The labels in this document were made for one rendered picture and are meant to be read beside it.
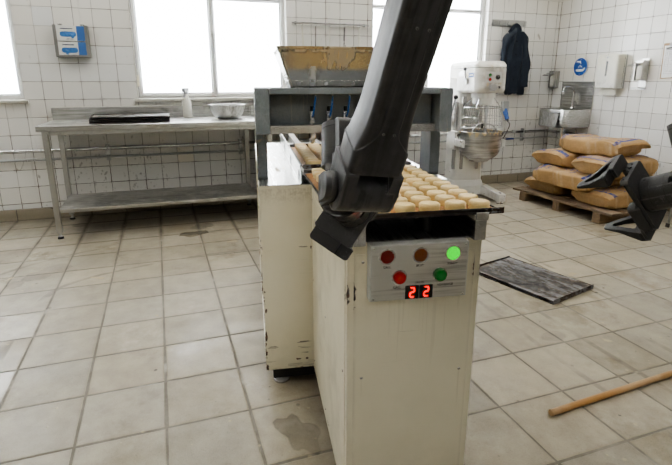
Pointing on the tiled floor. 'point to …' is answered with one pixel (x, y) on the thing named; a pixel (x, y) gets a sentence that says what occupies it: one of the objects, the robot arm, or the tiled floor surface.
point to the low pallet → (572, 204)
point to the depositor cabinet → (286, 267)
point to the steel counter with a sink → (67, 124)
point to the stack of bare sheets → (533, 280)
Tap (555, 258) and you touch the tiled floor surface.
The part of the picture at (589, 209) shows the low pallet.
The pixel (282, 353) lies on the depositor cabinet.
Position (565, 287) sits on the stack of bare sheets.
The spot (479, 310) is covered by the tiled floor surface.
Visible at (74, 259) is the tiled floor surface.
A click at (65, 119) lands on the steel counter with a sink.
